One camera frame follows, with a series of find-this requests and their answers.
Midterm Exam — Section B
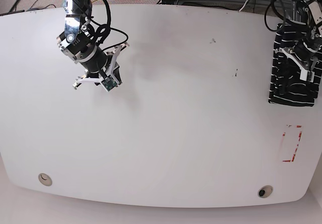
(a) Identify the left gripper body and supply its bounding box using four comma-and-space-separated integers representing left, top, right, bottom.
274, 41, 321, 82

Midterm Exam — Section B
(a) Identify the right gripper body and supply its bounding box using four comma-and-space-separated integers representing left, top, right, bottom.
73, 43, 129, 89

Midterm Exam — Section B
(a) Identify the navy white striped t-shirt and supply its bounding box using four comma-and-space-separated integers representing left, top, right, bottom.
268, 24, 321, 107

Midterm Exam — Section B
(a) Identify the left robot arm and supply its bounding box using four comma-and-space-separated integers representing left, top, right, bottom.
276, 0, 321, 83

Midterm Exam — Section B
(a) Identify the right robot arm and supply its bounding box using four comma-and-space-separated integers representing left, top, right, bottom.
57, 0, 129, 92

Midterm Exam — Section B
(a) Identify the red tape rectangle marking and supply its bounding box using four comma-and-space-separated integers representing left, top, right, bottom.
279, 125, 303, 163

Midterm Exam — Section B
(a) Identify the left table grommet hole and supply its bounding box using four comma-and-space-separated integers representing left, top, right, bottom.
38, 173, 52, 187

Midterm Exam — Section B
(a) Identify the table grommet hole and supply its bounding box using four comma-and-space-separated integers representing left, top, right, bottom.
38, 173, 52, 187
258, 185, 273, 198

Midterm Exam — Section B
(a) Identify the right table grommet hole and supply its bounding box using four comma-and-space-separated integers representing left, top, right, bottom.
258, 185, 273, 198

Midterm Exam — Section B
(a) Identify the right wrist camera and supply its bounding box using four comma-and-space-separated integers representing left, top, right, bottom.
101, 76, 118, 92

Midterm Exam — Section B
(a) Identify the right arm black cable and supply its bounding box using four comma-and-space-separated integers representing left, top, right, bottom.
51, 0, 129, 51

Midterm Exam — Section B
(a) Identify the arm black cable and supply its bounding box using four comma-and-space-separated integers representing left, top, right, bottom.
51, 0, 129, 51
264, 0, 305, 33

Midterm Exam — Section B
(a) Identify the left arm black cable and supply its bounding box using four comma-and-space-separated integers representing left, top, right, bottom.
264, 0, 305, 33

